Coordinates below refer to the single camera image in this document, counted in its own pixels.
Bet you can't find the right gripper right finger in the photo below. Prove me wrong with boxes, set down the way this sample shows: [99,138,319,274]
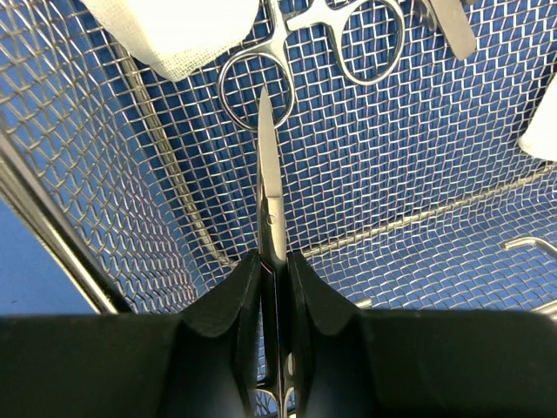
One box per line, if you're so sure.
[288,253,556,417]

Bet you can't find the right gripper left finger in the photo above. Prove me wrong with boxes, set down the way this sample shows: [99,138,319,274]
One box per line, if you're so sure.
[1,251,261,417]

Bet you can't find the straight steel scissors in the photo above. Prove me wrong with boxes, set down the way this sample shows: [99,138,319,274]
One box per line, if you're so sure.
[256,88,293,417]

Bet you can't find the steel mesh instrument tray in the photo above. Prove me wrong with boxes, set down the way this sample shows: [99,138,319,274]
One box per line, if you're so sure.
[0,0,557,418]

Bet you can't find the blue surgical drape cloth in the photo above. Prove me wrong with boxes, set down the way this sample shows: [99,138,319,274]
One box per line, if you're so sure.
[0,202,94,315]

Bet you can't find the white gauze roll right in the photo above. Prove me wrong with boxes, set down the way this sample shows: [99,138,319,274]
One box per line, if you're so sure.
[518,75,557,162]

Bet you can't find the white gauze pad front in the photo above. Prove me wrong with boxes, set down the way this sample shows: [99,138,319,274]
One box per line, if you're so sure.
[84,0,259,82]

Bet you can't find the steel forceps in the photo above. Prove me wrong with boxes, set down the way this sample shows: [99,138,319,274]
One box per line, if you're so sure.
[217,1,406,131]

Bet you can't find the steel tweezers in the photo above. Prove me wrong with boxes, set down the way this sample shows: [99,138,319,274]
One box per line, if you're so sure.
[414,0,476,61]

